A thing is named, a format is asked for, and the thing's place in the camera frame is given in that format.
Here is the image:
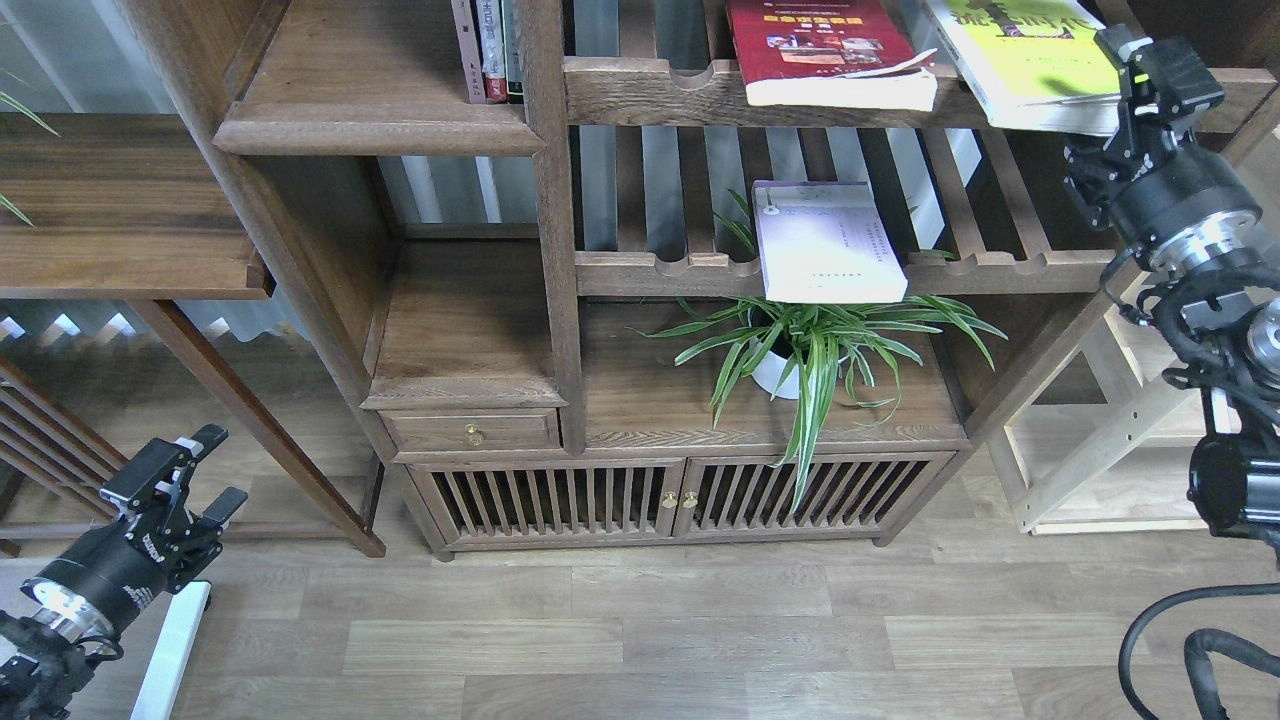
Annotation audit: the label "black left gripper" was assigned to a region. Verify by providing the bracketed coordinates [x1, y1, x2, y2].
[35, 424, 248, 641]

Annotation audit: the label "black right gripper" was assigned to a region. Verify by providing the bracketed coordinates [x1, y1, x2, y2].
[1064, 24, 1262, 272]

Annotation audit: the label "yellow green paperback book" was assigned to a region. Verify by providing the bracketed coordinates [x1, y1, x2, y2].
[920, 1, 1119, 137]

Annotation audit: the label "maroon book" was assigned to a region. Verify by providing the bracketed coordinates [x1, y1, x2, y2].
[451, 0, 489, 105]

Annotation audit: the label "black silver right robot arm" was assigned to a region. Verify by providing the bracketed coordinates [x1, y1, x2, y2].
[1064, 24, 1279, 547]

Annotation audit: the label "light wooden shelf rack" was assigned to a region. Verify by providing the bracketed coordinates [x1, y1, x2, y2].
[988, 300, 1204, 536]

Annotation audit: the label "white metal stand leg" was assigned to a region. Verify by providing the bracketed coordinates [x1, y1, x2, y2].
[131, 582, 212, 719]

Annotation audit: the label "dark wooden side table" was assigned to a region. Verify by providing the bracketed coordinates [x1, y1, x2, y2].
[3, 111, 387, 559]

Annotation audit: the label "brass drawer knob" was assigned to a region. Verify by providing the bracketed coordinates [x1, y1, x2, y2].
[465, 423, 485, 447]

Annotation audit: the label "red paperback book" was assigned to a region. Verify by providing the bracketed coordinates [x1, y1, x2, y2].
[724, 1, 937, 111]

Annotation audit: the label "white purple paperback book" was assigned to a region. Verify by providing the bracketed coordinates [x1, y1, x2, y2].
[751, 179, 908, 304]

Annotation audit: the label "dark wooden bookshelf cabinet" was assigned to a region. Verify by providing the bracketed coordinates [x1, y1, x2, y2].
[119, 1, 1121, 560]

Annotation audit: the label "green leaves at left edge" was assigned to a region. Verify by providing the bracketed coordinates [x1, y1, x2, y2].
[1, 67, 63, 228]

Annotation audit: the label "green spider plant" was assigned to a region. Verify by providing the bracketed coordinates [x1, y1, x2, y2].
[660, 186, 1002, 474]

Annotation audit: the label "white plant pot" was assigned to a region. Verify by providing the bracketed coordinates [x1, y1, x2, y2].
[748, 304, 849, 400]

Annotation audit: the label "white red upright book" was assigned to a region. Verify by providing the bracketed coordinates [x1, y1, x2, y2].
[474, 0, 509, 104]

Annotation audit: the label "dark green upright book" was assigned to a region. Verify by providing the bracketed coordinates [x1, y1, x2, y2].
[500, 0, 525, 104]

